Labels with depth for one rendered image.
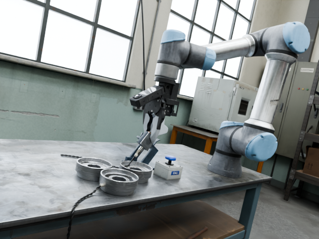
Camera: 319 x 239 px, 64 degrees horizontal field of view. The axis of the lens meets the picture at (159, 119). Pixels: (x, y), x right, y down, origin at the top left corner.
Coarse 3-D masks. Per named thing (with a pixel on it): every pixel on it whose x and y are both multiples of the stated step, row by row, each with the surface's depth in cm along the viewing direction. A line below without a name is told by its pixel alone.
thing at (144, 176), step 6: (126, 162) 85; (132, 162) 87; (138, 162) 87; (120, 168) 80; (126, 168) 78; (132, 168) 84; (138, 168) 84; (144, 168) 85; (150, 168) 84; (138, 174) 77; (144, 174) 78; (150, 174) 80; (144, 180) 79
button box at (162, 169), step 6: (156, 162) 91; (162, 162) 92; (156, 168) 91; (162, 168) 88; (168, 168) 87; (174, 168) 88; (180, 168) 90; (156, 174) 90; (162, 174) 88; (168, 174) 86; (174, 174) 89; (180, 174) 91
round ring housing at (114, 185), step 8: (112, 168) 74; (104, 176) 66; (112, 176) 71; (120, 176) 72; (136, 176) 72; (104, 184) 66; (112, 184) 65; (120, 184) 65; (128, 184) 66; (136, 184) 69; (112, 192) 66; (120, 192) 66; (128, 192) 67
